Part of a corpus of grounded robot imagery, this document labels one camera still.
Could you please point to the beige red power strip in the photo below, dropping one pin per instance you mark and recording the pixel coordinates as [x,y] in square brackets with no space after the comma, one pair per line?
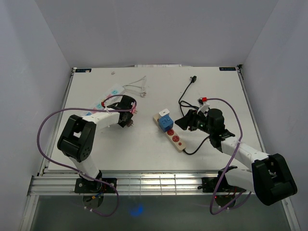
[169,132]

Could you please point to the white usb charger plug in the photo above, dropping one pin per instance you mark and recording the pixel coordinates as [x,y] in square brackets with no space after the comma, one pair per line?
[163,113]

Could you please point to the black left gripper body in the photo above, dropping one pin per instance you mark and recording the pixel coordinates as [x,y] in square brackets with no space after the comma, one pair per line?
[123,123]

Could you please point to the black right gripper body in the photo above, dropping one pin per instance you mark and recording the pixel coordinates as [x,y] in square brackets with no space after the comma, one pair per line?
[199,122]

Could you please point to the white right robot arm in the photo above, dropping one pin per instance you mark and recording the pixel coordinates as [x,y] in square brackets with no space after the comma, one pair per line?
[267,176]

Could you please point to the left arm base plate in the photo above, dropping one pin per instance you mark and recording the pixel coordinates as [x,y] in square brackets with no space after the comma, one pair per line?
[85,186]

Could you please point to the pink plug adapter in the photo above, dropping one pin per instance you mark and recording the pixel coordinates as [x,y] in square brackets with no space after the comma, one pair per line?
[134,110]

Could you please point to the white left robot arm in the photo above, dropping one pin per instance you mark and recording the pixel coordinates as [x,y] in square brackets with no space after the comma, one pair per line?
[77,138]

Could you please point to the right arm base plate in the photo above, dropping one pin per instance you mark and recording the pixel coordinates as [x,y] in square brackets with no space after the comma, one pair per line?
[209,183]

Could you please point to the blue cube socket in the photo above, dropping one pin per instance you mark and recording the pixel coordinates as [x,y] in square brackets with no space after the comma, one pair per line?
[165,123]

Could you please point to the white multicolour power strip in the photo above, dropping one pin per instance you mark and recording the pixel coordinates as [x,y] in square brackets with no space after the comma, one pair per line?
[116,89]

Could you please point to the papers at back edge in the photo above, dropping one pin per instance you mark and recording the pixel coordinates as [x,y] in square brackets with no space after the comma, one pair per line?
[159,65]

